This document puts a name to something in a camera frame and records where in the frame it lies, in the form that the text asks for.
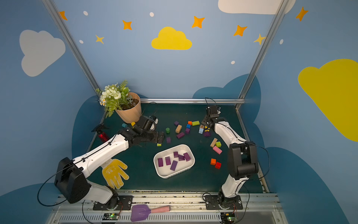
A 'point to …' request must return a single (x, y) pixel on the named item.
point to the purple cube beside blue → (187, 130)
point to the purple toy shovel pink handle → (140, 213)
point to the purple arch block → (207, 134)
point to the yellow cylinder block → (133, 123)
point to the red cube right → (218, 165)
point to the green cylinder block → (168, 130)
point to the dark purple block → (181, 157)
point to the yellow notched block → (207, 130)
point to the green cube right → (218, 144)
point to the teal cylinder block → (124, 125)
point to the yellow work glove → (112, 173)
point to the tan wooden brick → (178, 129)
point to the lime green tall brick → (159, 144)
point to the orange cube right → (213, 161)
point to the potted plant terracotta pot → (127, 104)
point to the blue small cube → (188, 126)
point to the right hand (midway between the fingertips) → (209, 119)
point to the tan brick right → (213, 142)
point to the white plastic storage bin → (164, 172)
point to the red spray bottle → (102, 135)
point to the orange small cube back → (189, 122)
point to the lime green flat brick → (196, 122)
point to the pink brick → (218, 150)
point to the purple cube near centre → (168, 139)
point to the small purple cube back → (176, 123)
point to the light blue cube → (201, 130)
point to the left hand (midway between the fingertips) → (161, 135)
